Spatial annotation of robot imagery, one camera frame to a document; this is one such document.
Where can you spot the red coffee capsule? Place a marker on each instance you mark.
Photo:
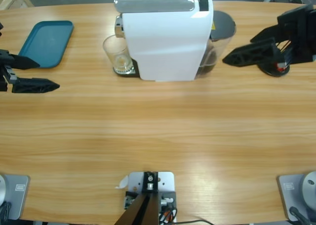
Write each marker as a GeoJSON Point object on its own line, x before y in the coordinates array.
{"type": "Point", "coordinates": [280, 66]}

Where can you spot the dark aluminium post with bracket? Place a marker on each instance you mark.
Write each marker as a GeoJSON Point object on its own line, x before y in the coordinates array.
{"type": "Point", "coordinates": [144, 210]}

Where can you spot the chrome coffee machine lever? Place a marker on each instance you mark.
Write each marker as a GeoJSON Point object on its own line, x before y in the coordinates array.
{"type": "Point", "coordinates": [153, 5]}

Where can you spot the metal drip tray grille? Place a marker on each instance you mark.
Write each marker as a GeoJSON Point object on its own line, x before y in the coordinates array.
{"type": "Point", "coordinates": [132, 73]}

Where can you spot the white paper tag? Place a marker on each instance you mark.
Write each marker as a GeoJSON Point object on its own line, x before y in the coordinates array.
{"type": "Point", "coordinates": [122, 183]}

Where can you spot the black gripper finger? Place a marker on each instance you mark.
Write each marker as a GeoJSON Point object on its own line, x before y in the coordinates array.
{"type": "Point", "coordinates": [256, 53]}
{"type": "Point", "coordinates": [32, 85]}
{"type": "Point", "coordinates": [23, 62]}
{"type": "Point", "coordinates": [267, 33]}

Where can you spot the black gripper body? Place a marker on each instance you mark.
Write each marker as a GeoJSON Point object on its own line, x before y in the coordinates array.
{"type": "Point", "coordinates": [3, 62]}
{"type": "Point", "coordinates": [301, 35]}

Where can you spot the teal plastic tray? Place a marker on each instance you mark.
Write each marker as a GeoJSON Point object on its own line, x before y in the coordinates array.
{"type": "Point", "coordinates": [44, 45]}

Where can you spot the clear drinking glass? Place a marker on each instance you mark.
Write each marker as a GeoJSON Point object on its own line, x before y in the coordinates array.
{"type": "Point", "coordinates": [116, 52]}

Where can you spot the white coffee machine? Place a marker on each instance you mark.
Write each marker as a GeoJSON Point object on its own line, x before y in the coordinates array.
{"type": "Point", "coordinates": [165, 47]}

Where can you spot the black capsule holder with rods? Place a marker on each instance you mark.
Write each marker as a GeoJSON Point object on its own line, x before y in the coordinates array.
{"type": "Point", "coordinates": [269, 71]}

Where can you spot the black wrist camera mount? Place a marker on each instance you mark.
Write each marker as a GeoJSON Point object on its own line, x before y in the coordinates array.
{"type": "Point", "coordinates": [1, 28]}

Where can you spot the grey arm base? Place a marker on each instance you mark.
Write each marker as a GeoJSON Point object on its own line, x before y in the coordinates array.
{"type": "Point", "coordinates": [296, 193]}
{"type": "Point", "coordinates": [14, 198]}

